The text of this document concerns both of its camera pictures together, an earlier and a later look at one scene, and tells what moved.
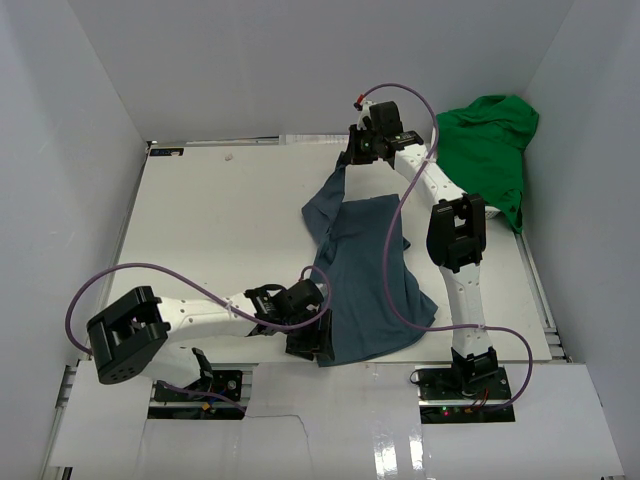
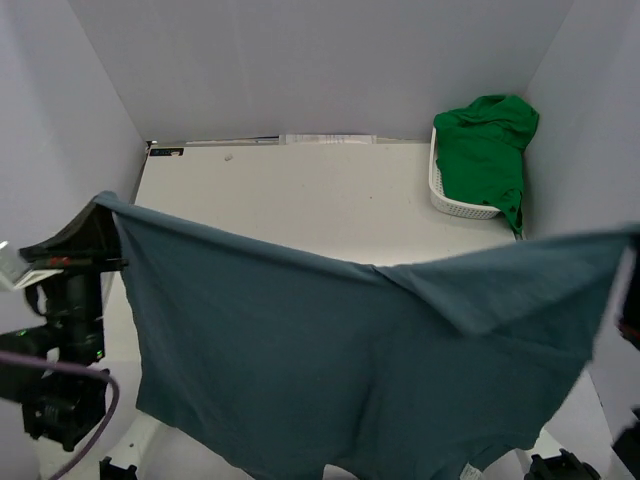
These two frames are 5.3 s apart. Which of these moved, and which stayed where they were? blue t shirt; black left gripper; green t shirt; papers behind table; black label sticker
Moved: blue t shirt; black left gripper
Stayed: papers behind table; green t shirt; black label sticker
